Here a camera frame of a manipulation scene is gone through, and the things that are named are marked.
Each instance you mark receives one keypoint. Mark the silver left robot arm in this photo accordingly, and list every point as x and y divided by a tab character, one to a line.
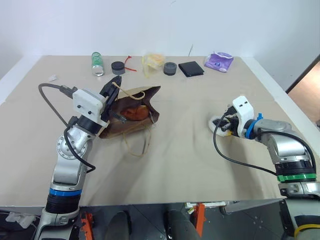
65	160

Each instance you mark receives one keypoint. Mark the orange bracket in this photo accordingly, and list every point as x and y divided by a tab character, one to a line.
200	217
87	223

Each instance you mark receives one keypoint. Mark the grey round container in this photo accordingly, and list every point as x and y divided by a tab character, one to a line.
170	68

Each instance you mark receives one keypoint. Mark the purple wipes packet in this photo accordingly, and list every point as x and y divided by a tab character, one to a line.
218	61

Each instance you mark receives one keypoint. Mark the beige table cloth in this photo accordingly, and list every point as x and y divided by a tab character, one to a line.
180	162

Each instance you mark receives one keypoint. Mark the clear bottle with green label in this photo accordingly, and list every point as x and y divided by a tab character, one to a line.
97	63

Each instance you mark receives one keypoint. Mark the white plug block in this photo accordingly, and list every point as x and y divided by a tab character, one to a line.
19	219

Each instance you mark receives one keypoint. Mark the red zip tie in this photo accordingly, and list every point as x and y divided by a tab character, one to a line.
130	66

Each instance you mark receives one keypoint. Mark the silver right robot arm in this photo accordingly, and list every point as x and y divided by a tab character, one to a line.
287	142

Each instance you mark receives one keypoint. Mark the black round container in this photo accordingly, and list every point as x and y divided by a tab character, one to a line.
118	68

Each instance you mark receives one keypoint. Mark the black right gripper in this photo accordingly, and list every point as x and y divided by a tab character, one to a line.
233	123

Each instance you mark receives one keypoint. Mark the black square wallet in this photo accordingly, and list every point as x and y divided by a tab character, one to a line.
191	69

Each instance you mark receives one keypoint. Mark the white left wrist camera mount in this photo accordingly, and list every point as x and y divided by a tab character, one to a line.
88	103

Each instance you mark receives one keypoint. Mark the grey metal panel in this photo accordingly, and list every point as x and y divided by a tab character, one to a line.
255	220

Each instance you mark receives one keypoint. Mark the dark rounded shape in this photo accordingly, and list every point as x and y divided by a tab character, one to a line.
178	226

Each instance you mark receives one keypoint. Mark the clear bag with yellow contents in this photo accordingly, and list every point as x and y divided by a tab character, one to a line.
153	62

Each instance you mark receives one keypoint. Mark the brown paper bag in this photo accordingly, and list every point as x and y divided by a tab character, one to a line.
125	127

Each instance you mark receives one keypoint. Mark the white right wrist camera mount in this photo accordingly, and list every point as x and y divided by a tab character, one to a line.
243	107

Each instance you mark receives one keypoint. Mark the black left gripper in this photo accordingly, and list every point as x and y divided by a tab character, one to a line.
107	106

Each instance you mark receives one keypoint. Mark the white plush toy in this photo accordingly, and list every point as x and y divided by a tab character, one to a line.
212	126

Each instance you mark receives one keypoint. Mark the small white plastic scrap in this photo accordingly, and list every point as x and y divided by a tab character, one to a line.
53	78

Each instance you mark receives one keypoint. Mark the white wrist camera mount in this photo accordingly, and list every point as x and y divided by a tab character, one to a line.
88	103
243	107

